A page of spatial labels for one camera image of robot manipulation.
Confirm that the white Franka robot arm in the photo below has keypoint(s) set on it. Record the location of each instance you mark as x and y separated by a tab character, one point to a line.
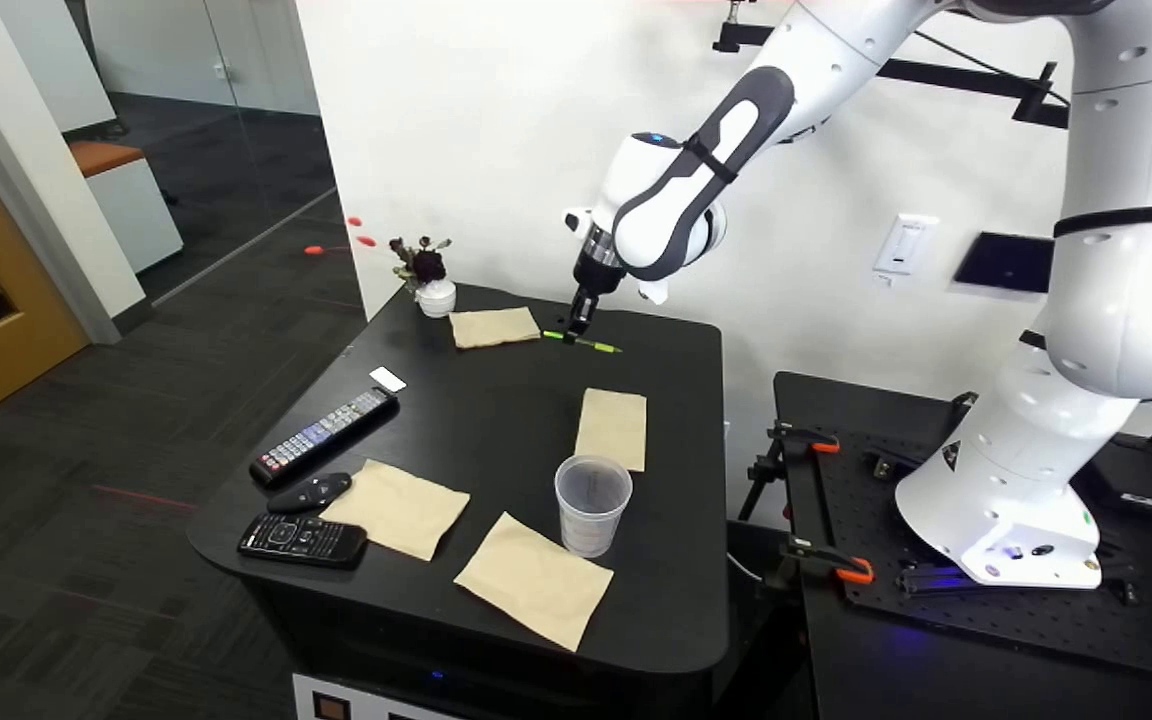
1108	304

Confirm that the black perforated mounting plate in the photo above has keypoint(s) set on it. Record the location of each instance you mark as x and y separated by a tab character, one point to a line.
899	625

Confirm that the black overhead boom bar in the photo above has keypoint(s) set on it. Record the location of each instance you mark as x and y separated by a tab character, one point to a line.
976	83

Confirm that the beige paper napkin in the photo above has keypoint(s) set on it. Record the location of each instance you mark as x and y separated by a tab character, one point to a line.
396	508
533	583
495	327
613	430

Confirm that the black wall panel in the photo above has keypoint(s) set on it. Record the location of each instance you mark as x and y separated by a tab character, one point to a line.
1000	261

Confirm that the small dark remote control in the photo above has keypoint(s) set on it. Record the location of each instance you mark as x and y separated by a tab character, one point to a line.
312	492

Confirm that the small white card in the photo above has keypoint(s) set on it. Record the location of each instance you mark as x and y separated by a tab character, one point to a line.
385	383

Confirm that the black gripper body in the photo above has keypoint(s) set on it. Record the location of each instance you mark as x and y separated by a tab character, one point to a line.
596	275

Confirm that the wide black remote control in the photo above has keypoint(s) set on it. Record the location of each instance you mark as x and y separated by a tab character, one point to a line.
302	540

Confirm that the white wall outlet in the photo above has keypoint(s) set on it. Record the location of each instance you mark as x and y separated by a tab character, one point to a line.
907	251

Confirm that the white bench orange cushion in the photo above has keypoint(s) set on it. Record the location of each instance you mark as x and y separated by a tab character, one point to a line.
131	201

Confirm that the green pen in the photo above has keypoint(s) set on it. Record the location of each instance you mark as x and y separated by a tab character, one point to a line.
594	346

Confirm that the translucent plastic cup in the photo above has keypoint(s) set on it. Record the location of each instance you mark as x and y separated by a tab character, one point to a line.
594	507

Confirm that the long black remote control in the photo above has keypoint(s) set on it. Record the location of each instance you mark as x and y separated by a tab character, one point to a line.
323	434

